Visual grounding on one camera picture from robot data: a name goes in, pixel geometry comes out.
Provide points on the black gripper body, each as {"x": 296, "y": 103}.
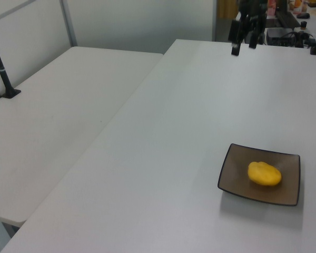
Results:
{"x": 250, "y": 9}

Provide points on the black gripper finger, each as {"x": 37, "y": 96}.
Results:
{"x": 236, "y": 37}
{"x": 253, "y": 39}

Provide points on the brown square ceramic plate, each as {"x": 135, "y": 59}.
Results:
{"x": 234, "y": 168}

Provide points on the black monitor stand pole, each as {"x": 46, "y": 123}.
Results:
{"x": 265, "y": 10}

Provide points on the black electronics box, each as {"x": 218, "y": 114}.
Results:
{"x": 277, "y": 33}

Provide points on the black flat monitor base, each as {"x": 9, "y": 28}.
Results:
{"x": 287, "y": 19}

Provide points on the emergency stop button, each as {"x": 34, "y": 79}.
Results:
{"x": 304, "y": 25}

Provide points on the black computer mouse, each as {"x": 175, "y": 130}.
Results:
{"x": 303, "y": 15}

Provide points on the black camera stand pole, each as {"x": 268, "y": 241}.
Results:
{"x": 2, "y": 76}

